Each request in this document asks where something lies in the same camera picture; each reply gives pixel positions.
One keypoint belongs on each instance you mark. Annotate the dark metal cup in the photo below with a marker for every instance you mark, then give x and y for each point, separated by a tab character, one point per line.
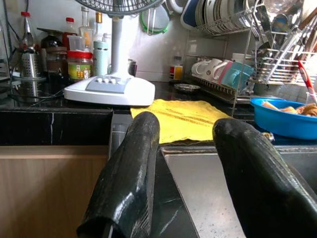
132	67

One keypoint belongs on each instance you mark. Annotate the white mug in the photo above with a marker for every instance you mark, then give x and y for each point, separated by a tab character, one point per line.
198	68
213	68

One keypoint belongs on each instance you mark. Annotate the small steel dish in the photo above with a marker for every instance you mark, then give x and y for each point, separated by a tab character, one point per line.
187	87

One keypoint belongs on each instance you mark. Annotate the dark jar brown lid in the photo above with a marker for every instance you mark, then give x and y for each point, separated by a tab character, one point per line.
55	63

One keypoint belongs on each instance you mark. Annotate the red lid food jar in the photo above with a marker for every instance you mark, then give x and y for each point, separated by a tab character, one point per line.
79	65

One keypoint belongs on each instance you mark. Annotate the steel kitchen sink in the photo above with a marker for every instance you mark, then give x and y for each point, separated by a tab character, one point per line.
203	198

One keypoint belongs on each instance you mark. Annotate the clear glass bottle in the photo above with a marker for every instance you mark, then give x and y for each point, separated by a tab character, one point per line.
86	27

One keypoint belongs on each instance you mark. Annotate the steel ladle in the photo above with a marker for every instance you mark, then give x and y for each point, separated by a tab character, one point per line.
281	21

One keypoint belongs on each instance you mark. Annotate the gold cap glass bottle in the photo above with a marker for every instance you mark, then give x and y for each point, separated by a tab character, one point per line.
98	24

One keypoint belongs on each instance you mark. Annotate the white dinner plate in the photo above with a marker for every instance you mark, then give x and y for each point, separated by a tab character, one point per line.
204	13

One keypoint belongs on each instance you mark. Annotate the steel perforated utensil holder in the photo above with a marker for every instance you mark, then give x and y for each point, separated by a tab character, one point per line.
31	65

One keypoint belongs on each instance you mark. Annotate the yellow dish cloth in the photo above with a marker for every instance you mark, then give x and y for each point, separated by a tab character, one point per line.
183	116

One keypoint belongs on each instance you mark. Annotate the teal mug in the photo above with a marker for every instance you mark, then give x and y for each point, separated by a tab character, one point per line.
239	75

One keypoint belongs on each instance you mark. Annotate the steel round plate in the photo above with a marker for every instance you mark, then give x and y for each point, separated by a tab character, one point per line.
219	15
235	15

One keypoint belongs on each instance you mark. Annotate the orange food scraps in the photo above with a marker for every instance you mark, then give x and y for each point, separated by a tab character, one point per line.
297	108

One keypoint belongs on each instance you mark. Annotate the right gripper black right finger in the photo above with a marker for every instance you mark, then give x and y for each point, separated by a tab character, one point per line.
260	183

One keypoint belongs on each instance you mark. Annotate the clear plastic cup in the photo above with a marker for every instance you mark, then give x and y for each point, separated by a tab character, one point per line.
74	42

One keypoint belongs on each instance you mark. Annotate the mint green thermos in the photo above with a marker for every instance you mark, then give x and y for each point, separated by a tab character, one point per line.
100	58

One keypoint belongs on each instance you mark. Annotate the grey white table fan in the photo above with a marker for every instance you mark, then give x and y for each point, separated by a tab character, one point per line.
109	91

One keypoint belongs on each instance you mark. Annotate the green rimmed round lid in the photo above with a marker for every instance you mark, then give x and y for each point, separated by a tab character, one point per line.
154	18

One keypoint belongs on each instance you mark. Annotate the wooden cabinet front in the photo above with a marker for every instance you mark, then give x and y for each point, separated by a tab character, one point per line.
49	193

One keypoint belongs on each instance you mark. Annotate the blue plastic bowl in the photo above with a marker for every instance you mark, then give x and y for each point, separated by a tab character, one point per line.
284	124

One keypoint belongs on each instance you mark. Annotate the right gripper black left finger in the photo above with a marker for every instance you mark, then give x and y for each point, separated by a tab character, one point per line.
123	188

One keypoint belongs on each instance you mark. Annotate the yellow label small bottle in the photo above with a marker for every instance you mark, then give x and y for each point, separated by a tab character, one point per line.
177	70

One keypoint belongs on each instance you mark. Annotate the wooden spoon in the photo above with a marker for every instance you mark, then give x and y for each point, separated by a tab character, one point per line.
308	18

